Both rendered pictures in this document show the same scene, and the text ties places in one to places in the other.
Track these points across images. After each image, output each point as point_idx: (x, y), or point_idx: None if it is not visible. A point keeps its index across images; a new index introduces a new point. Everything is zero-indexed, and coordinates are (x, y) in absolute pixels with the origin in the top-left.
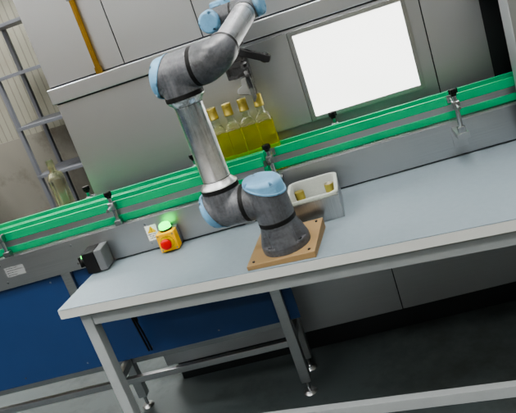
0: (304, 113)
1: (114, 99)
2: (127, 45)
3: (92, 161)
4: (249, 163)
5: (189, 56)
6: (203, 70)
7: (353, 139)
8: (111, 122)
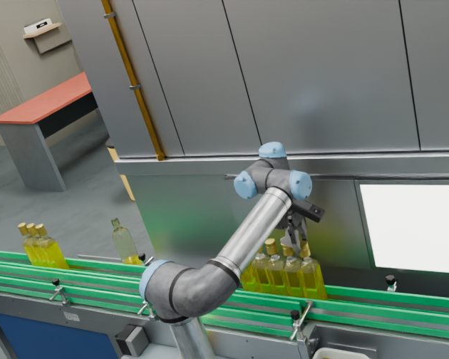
0: (363, 259)
1: (174, 184)
2: (188, 141)
3: (154, 227)
4: (277, 318)
5: (173, 294)
6: (185, 313)
7: (403, 325)
8: (171, 201)
